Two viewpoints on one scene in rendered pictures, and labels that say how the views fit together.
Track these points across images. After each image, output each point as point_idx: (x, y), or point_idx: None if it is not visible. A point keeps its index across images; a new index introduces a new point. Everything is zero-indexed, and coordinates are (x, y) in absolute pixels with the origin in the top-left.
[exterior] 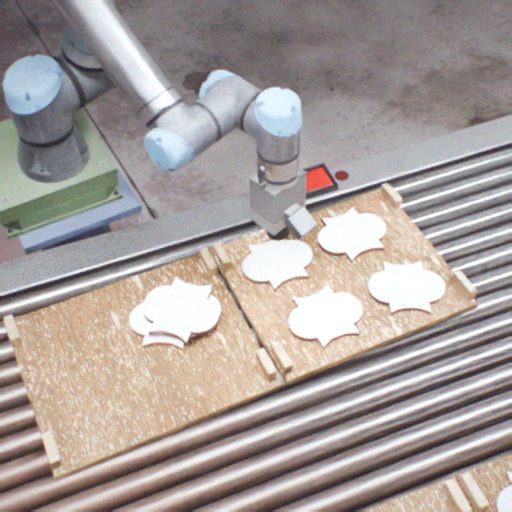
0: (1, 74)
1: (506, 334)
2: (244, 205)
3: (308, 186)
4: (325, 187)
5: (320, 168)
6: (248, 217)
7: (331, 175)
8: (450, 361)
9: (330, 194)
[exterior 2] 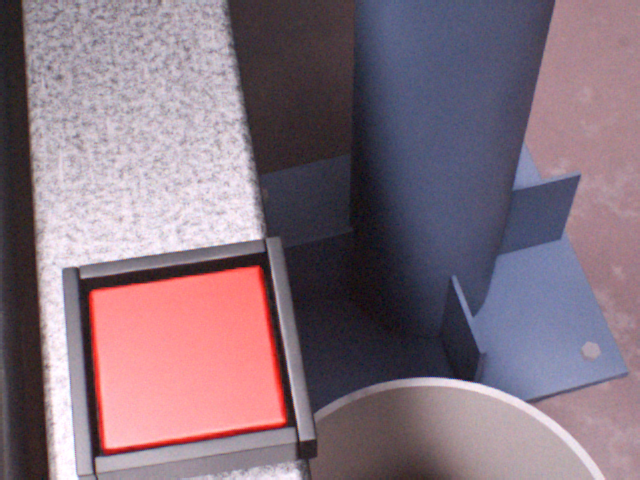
0: None
1: None
2: (135, 1)
3: (130, 299)
4: (76, 388)
5: (273, 409)
6: (45, 4)
7: (177, 456)
8: None
9: (61, 438)
